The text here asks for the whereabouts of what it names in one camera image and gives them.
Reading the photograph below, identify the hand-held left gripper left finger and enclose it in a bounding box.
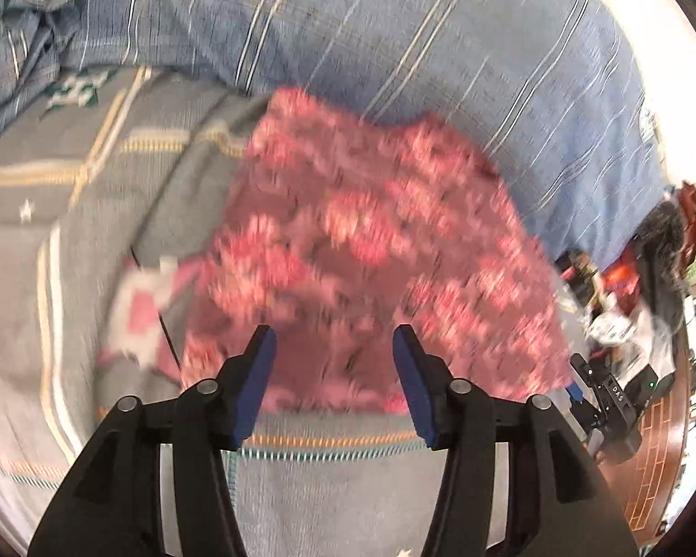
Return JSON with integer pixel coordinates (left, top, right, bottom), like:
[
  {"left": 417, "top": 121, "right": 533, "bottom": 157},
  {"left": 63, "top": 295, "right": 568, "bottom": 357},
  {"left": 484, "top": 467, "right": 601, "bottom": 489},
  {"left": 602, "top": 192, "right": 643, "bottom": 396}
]
[{"left": 28, "top": 324, "right": 278, "bottom": 557}]

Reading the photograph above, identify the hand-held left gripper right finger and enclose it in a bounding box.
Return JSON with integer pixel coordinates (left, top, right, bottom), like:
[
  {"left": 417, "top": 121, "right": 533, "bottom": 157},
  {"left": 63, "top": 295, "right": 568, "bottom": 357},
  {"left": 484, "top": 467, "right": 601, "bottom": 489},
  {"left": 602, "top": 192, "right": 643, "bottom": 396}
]
[{"left": 392, "top": 324, "right": 640, "bottom": 557}]

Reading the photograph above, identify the pink floral shirt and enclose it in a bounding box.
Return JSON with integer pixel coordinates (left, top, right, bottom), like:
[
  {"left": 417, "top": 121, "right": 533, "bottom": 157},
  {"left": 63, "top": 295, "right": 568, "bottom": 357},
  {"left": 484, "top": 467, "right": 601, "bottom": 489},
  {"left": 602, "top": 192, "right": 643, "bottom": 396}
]
[{"left": 177, "top": 86, "right": 575, "bottom": 415}]

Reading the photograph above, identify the black device with green light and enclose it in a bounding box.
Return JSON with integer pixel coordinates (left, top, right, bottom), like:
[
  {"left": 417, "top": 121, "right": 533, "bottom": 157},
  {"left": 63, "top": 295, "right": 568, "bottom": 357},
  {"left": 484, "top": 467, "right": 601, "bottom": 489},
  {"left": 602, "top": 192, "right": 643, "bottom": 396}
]
[{"left": 623, "top": 364, "right": 677, "bottom": 407}]

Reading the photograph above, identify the white plastic bag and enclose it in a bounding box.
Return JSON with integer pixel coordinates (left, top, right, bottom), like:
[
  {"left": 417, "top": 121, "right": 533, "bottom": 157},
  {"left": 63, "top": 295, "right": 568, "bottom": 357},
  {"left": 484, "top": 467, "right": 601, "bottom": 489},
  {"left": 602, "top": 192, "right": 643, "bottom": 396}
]
[{"left": 585, "top": 295, "right": 675, "bottom": 373}]

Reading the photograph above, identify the dark small pouch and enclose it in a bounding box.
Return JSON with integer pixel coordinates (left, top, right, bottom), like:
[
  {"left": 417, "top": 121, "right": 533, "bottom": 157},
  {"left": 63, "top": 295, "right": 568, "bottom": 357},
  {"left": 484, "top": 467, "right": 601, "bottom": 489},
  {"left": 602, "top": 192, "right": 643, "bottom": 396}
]
[{"left": 555, "top": 248, "right": 599, "bottom": 304}]

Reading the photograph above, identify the orange red bag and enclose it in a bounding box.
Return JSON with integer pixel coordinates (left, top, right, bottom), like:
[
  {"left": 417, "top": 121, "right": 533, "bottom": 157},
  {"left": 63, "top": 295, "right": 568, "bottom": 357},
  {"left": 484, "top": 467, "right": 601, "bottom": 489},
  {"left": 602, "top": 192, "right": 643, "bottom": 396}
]
[{"left": 602, "top": 252, "right": 644, "bottom": 310}]

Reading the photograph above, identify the grey patterned bed sheet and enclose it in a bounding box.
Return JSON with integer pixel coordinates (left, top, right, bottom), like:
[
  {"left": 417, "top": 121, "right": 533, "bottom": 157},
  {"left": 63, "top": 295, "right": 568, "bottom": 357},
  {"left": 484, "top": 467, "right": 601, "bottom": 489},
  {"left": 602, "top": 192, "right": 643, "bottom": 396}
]
[{"left": 0, "top": 66, "right": 610, "bottom": 557}]

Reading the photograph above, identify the blue plaid quilt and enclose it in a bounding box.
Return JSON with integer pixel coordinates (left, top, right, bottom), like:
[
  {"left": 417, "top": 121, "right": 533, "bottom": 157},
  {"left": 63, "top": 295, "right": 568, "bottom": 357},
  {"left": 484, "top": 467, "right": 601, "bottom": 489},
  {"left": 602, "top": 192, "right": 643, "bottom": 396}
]
[{"left": 0, "top": 0, "right": 674, "bottom": 268}]

